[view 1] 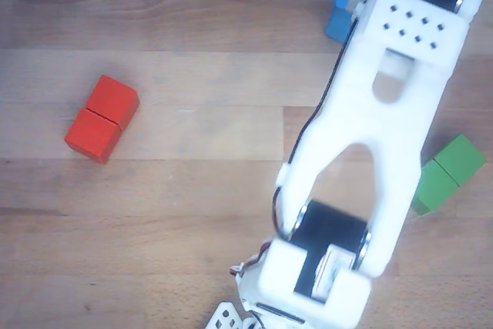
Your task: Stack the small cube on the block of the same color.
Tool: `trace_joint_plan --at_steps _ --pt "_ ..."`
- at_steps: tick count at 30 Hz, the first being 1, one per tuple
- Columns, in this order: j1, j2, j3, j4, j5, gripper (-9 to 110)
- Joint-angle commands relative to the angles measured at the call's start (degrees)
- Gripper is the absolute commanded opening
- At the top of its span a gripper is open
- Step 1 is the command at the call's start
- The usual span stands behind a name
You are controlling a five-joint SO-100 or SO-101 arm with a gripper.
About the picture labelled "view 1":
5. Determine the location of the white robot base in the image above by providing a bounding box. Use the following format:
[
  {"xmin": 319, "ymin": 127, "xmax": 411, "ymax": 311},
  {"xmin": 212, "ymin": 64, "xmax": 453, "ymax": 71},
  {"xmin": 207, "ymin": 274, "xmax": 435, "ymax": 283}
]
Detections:
[{"xmin": 206, "ymin": 300, "xmax": 305, "ymax": 329}]

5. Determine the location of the red black white servo cable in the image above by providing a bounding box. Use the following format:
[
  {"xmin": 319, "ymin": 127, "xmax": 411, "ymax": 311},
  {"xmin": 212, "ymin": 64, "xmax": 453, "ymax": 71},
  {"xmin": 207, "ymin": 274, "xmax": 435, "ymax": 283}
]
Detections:
[
  {"xmin": 270, "ymin": 16, "xmax": 360, "ymax": 238},
  {"xmin": 230, "ymin": 240, "xmax": 273, "ymax": 280}
]

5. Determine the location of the long red block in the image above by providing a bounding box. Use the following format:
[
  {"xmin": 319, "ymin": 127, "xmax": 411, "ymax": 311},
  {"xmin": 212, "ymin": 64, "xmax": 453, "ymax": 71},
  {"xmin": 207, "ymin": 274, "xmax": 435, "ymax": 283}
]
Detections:
[{"xmin": 64, "ymin": 74, "xmax": 141, "ymax": 165}]

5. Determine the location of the long green block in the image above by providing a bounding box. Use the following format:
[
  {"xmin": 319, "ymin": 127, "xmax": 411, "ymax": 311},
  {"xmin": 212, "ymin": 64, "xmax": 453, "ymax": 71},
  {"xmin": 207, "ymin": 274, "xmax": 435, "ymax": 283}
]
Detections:
[{"xmin": 410, "ymin": 133, "xmax": 488, "ymax": 216}]

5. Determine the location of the long blue block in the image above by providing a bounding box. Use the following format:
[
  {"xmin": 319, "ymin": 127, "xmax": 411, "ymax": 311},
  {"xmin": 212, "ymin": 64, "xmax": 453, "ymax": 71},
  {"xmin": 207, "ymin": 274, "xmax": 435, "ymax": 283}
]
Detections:
[{"xmin": 325, "ymin": 0, "xmax": 367, "ymax": 43}]

